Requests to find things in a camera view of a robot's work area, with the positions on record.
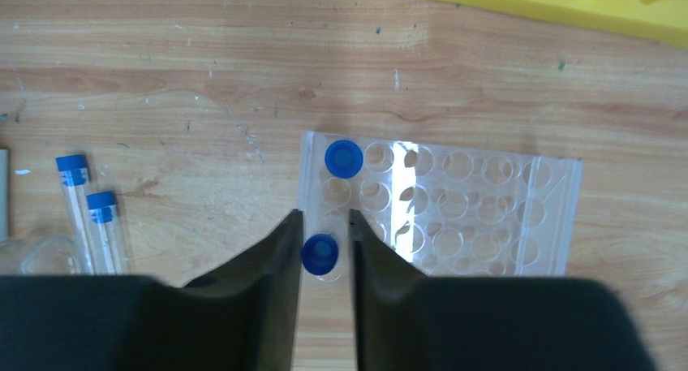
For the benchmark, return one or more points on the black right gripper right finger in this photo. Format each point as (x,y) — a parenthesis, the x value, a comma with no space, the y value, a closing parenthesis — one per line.
(407,320)

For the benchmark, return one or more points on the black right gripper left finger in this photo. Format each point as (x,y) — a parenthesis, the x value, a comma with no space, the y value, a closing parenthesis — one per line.
(239,316)

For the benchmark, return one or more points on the blue capped tube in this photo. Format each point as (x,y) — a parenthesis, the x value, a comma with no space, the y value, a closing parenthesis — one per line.
(75,185)
(108,250)
(344,159)
(319,254)

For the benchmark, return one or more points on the small glass beaker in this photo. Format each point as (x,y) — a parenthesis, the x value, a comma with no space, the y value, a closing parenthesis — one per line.
(40,255)

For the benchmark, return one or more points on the yellow test tube rack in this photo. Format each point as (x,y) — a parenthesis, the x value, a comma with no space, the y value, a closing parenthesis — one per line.
(664,21)

